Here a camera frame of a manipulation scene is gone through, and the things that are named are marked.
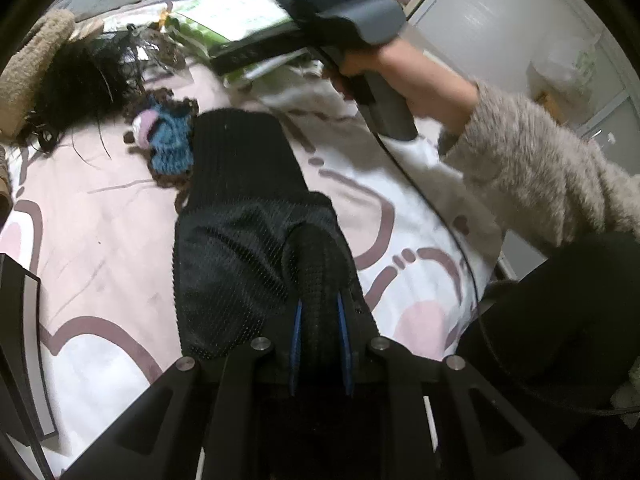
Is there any green dotted wipes pack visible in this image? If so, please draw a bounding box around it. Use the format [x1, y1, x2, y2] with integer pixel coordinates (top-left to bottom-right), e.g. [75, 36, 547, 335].
[164, 0, 292, 61]

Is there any beige fleece sleeve forearm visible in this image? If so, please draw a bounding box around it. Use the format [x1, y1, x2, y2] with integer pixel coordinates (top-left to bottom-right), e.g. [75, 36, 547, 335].
[438, 84, 639, 256]

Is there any pink patterned blanket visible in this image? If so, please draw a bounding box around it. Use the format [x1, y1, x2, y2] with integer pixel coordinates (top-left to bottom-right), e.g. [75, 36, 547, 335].
[0, 0, 507, 480]

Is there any black knit glove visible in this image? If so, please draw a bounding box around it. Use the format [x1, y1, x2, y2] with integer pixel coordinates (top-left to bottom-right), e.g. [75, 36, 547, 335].
[172, 108, 371, 360]

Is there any black feather hair clip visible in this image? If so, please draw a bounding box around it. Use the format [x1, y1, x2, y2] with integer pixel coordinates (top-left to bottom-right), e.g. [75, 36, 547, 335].
[17, 28, 144, 153]

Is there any beige fleece hat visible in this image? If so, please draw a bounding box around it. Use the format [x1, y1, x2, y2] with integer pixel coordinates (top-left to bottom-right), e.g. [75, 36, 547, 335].
[0, 9, 75, 140]

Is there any blue crochet scrunchie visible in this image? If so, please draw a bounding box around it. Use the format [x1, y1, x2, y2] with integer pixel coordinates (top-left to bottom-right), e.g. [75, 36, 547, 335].
[122, 88, 198, 188]

